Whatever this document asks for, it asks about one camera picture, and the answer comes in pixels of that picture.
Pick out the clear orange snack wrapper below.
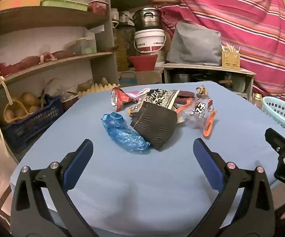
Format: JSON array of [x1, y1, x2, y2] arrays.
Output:
[[176, 97, 217, 137]]

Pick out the black white snack bag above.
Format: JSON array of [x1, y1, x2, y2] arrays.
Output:
[[143, 89, 179, 110]]

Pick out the black ribbed paper bag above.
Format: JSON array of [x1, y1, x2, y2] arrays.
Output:
[[131, 102, 177, 151]]

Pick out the red foil snack wrapper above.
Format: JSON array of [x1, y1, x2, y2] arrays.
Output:
[[111, 87, 138, 112]]

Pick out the pink cake roll wrapper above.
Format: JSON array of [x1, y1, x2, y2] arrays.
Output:
[[125, 88, 151, 101]]

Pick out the light blue plastic basket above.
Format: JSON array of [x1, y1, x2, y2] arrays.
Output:
[[262, 96, 285, 129]]

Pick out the low white shelf cabinet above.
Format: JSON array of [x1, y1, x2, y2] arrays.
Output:
[[161, 63, 255, 101]]

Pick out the dark blue plastic crate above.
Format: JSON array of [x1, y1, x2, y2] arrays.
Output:
[[2, 94, 63, 153]]

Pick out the crumpled brown paper ball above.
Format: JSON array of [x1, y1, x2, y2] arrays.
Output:
[[196, 85, 208, 98]]

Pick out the yellow utensil holder box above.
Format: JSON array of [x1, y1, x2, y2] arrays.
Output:
[[221, 43, 240, 70]]

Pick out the maroon small box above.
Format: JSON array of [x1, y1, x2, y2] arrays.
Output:
[[175, 90, 195, 105]]

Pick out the red striped hanging cloth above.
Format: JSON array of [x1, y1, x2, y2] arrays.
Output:
[[159, 0, 285, 101]]

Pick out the yellow egg tray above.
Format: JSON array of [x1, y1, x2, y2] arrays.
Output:
[[78, 84, 120, 99]]

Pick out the grey fabric cover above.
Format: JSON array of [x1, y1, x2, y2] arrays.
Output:
[[167, 22, 222, 66]]

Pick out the cardboard box under basin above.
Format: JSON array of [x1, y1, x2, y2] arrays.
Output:
[[118, 68, 165, 86]]

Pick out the red plastic basin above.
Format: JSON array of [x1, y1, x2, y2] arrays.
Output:
[[130, 54, 158, 72]]

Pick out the white plastic bucket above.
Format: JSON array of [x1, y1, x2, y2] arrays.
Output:
[[134, 28, 167, 54]]

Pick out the steel cooking pot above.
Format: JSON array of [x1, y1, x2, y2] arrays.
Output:
[[132, 7, 163, 31]]

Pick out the yellow oil jug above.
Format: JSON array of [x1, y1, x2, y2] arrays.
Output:
[[112, 20, 129, 72]]

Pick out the green plastic tray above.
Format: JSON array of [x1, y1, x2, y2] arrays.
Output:
[[41, 0, 88, 11]]

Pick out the orange plastic tray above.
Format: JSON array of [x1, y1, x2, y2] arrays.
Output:
[[0, 0, 41, 11]]

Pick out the wooden wall shelf unit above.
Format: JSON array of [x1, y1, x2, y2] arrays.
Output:
[[0, 0, 120, 163]]

